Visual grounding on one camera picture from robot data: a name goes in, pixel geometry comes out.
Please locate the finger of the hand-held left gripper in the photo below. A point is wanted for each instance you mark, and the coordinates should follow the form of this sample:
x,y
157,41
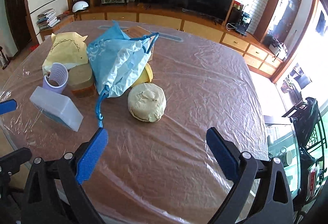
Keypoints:
x,y
7,106
15,160

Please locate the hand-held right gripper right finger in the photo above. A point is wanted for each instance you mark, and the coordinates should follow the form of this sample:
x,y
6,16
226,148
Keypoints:
x,y
223,155

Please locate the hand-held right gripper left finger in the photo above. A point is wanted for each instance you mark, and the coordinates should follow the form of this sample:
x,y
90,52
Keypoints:
x,y
92,155

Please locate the brown lidded jar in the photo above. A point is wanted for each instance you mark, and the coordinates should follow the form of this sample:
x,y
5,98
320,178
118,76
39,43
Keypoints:
x,y
80,80

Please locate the round cream cake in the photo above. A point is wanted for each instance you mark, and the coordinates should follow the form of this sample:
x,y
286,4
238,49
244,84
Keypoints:
x,y
147,102

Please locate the yellow paper bag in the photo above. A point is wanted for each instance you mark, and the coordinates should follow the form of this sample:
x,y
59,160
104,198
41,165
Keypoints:
x,y
66,50

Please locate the brown cardboard box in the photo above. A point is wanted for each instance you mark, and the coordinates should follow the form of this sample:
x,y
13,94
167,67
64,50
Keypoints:
x,y
138,30

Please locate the white plastic box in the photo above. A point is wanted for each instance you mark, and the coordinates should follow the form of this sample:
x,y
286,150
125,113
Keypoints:
x,y
56,107

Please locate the dark wooden door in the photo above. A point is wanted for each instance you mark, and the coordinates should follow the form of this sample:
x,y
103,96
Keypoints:
x,y
15,16

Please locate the stack of books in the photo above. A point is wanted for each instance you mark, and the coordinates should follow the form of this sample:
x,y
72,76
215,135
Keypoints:
x,y
47,19

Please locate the yellow plastic cup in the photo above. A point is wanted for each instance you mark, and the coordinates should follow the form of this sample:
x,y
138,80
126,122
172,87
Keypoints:
x,y
147,74

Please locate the grey bag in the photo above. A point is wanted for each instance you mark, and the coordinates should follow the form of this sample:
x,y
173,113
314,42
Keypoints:
x,y
278,48

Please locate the white helmet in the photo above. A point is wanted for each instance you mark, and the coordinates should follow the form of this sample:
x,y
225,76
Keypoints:
x,y
80,6

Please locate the black coffee machine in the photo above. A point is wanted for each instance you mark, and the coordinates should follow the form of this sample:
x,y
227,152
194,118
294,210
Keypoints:
x,y
242,21

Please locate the wooden television cabinet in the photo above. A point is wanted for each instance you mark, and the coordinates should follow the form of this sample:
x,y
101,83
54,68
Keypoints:
x,y
164,20

